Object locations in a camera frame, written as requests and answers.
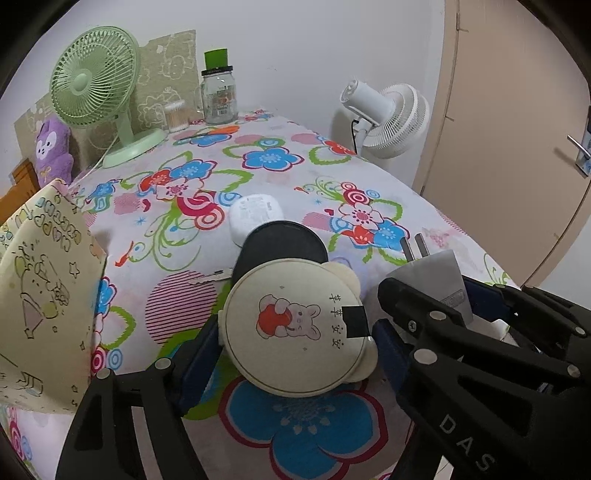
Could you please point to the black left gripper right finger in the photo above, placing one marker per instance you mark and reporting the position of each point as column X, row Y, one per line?
column 493, row 409

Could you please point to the beige door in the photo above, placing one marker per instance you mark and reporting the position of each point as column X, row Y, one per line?
column 500, row 159

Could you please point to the glass mason jar mug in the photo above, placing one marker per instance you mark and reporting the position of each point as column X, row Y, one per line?
column 218, row 95

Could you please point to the silver key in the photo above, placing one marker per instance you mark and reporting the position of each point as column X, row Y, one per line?
column 216, row 276

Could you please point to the silver door handle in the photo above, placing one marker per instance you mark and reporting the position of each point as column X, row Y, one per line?
column 583, row 160

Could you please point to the round cream bear mirror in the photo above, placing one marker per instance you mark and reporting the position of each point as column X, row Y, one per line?
column 296, row 328

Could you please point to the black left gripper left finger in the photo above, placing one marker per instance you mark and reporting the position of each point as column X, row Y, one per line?
column 101, row 442

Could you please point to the green cup on jar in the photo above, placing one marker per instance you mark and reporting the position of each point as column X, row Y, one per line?
column 216, row 59

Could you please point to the white power plug adapter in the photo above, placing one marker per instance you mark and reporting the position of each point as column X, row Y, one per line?
column 438, row 276

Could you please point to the white standing fan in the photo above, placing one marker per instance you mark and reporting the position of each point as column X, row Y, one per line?
column 388, row 122

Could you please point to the white rounded earbuds case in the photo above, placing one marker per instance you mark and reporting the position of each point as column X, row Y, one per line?
column 250, row 212

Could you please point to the green desk fan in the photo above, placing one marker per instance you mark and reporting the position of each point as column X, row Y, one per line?
column 93, row 81

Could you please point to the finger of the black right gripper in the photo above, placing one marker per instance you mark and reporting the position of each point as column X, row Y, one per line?
column 548, row 324
column 489, row 302

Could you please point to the cotton swab container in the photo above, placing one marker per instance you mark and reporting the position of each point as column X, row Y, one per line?
column 176, row 116

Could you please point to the wooden chair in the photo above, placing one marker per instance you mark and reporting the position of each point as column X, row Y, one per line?
column 25, row 186

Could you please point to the purple plush toy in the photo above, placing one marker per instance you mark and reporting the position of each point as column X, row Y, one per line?
column 52, row 157

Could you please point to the yellow cartoon storage box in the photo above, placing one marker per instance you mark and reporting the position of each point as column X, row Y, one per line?
column 51, row 267

